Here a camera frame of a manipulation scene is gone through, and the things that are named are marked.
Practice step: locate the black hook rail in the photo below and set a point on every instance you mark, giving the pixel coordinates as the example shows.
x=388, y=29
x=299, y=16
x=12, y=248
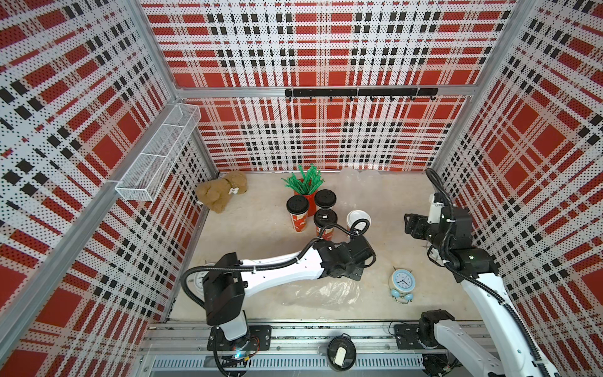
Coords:
x=411, y=92

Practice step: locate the white alarm clock left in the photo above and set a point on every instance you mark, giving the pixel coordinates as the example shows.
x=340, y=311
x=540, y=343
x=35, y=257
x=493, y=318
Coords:
x=198, y=281

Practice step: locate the light blue alarm clock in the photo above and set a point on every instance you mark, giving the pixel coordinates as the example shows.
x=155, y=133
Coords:
x=402, y=283

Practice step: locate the black lid red cup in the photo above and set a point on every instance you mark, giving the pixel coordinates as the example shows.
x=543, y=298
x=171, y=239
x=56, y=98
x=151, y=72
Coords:
x=298, y=207
x=323, y=217

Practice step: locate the brown teddy bear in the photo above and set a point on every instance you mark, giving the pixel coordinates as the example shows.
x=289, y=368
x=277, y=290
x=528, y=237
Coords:
x=216, y=194

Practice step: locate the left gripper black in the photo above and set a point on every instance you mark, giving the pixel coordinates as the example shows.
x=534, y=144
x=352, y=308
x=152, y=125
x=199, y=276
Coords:
x=356, y=273

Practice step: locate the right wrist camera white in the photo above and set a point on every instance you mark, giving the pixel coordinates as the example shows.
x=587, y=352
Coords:
x=437, y=202

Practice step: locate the white wire mesh basket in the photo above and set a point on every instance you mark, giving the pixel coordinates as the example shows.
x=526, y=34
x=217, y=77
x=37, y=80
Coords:
x=170, y=133

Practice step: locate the white lid milk tea cup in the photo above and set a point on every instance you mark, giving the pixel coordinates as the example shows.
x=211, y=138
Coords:
x=358, y=220

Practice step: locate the clear plastic carrier bag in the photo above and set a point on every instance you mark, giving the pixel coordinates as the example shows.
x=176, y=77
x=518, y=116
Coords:
x=321, y=294

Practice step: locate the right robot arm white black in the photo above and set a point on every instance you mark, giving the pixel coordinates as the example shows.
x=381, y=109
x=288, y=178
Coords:
x=517, y=353

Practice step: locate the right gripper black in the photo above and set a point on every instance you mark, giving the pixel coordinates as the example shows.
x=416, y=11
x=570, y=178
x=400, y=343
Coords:
x=414, y=223

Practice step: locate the red straw holder cup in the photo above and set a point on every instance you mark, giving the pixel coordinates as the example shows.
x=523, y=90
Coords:
x=311, y=199

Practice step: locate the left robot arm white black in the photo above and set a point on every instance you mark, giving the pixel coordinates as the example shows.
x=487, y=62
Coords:
x=223, y=288

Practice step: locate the green straws bundle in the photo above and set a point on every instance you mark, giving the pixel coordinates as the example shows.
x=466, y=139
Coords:
x=309, y=182

